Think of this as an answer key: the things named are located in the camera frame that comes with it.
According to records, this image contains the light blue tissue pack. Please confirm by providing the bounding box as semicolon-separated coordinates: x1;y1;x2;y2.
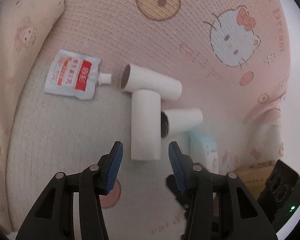
190;130;219;174

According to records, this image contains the short white paper tube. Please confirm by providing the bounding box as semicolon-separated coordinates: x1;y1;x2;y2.
161;108;203;138

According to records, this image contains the long white paper tube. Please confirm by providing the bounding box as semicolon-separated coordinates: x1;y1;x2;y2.
120;64;183;100

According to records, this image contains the brown cardboard box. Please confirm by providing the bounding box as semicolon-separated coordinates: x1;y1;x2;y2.
234;160;276;199

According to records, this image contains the white red spout pouch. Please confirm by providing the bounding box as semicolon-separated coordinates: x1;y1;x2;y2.
44;49;112;100

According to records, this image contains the beige patterned pillow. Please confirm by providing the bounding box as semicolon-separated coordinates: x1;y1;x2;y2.
0;0;64;234

